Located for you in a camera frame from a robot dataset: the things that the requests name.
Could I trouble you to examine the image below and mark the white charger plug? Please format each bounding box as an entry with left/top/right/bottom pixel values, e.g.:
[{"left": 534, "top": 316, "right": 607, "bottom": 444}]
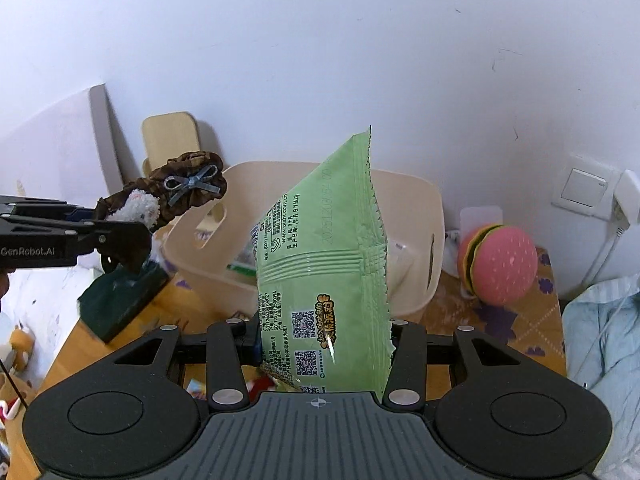
[{"left": 611, "top": 169, "right": 640, "bottom": 226}]

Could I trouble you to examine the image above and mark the white cable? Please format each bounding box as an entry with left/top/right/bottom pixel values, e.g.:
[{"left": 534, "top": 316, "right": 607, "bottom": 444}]
[{"left": 577, "top": 220, "right": 632, "bottom": 306}]

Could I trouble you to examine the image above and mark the wooden desktop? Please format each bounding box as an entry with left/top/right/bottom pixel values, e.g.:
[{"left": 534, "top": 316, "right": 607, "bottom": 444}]
[{"left": 10, "top": 272, "right": 261, "bottom": 480}]

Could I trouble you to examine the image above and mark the brown scrunchie with bow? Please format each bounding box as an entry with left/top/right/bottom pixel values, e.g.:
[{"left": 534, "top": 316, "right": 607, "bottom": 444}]
[{"left": 95, "top": 150, "right": 228, "bottom": 233}]

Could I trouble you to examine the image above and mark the white printed bedsheet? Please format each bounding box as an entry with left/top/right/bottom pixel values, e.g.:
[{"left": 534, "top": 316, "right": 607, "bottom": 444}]
[{"left": 0, "top": 265, "right": 101, "bottom": 411}]

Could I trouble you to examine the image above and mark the dark green tissue pack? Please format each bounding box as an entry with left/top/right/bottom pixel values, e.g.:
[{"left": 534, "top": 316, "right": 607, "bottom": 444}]
[{"left": 77, "top": 260, "right": 168, "bottom": 345}]

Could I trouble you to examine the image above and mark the burger plush toy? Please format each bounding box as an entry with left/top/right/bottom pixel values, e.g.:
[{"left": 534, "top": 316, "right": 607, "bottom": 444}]
[{"left": 457, "top": 224, "right": 538, "bottom": 306}]

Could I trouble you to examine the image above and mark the green snack packet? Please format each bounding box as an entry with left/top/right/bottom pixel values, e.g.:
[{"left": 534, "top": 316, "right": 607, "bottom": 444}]
[{"left": 252, "top": 125, "right": 396, "bottom": 396}]

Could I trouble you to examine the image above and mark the brown bear plush toy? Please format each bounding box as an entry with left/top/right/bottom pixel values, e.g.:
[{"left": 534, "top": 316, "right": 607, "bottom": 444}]
[{"left": 0, "top": 327, "right": 36, "bottom": 376}]

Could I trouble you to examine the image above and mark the beige plastic basket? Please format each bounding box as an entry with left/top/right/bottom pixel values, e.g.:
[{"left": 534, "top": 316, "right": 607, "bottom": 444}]
[{"left": 162, "top": 160, "right": 446, "bottom": 322}]

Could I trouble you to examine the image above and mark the wooden stand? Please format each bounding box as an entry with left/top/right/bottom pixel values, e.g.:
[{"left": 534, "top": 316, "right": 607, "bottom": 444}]
[{"left": 141, "top": 111, "right": 228, "bottom": 248}]

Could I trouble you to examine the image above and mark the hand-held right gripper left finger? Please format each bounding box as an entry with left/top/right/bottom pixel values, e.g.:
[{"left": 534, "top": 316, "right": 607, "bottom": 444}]
[{"left": 114, "top": 313, "right": 263, "bottom": 412}]

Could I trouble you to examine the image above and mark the white wall switch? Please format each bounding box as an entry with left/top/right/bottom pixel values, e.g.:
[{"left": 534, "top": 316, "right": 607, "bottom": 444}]
[{"left": 551, "top": 154, "right": 621, "bottom": 221}]

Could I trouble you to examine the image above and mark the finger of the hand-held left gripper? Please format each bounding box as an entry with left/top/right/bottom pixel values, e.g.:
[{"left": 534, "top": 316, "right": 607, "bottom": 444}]
[
  {"left": 65, "top": 222, "right": 152, "bottom": 273},
  {"left": 0, "top": 195, "right": 98, "bottom": 223}
]

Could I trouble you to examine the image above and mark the grey board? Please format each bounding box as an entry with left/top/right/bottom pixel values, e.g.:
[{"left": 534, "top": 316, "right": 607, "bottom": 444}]
[{"left": 89, "top": 84, "right": 126, "bottom": 196}]

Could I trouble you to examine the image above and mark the green white packet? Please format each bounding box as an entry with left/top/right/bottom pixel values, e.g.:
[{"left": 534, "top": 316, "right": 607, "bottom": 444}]
[{"left": 227, "top": 245, "right": 258, "bottom": 281}]

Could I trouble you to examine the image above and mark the thin black cable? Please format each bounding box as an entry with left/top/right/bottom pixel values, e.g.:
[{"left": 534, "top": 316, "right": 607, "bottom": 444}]
[{"left": 0, "top": 359, "right": 27, "bottom": 409}]

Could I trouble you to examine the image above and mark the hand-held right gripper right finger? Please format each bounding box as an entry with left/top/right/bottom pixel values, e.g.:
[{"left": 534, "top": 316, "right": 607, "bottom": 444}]
[{"left": 382, "top": 319, "right": 523, "bottom": 407}]

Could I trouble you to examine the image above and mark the light blue cloth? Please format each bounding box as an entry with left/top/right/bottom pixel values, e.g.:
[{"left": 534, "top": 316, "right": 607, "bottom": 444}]
[{"left": 562, "top": 272, "right": 640, "bottom": 480}]

